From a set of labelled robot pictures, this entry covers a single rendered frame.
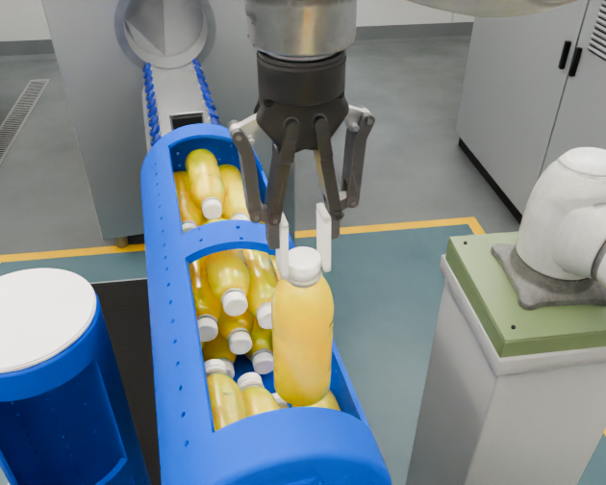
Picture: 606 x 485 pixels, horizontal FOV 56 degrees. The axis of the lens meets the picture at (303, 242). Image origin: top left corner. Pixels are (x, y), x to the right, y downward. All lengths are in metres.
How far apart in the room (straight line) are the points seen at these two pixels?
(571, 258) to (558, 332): 0.14
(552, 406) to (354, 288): 1.57
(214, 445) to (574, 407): 0.85
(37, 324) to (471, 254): 0.86
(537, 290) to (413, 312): 1.52
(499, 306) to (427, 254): 1.86
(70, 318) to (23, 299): 0.12
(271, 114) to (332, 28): 0.09
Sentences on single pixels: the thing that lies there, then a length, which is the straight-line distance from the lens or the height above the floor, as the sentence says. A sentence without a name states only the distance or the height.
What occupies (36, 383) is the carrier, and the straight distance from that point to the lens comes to 1.14.
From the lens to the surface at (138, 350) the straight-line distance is 2.32.
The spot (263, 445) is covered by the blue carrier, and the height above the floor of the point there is 1.23.
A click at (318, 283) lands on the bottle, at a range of 0.63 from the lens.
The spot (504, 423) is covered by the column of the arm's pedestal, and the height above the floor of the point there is 0.79.
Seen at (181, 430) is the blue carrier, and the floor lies 1.19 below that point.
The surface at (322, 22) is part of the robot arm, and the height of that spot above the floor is 1.67.
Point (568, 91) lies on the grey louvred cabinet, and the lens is 2.87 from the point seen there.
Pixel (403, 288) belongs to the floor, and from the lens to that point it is 2.76.
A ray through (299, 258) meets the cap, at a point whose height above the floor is 1.41.
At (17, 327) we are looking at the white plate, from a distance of 1.19.
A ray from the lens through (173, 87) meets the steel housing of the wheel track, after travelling 2.41.
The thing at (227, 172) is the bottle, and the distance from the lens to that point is 1.31.
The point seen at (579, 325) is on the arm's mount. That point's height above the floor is 1.05.
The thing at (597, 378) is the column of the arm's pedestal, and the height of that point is 0.90.
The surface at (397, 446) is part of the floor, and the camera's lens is 2.18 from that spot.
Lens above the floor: 1.79
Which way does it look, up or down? 37 degrees down
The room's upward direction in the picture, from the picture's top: straight up
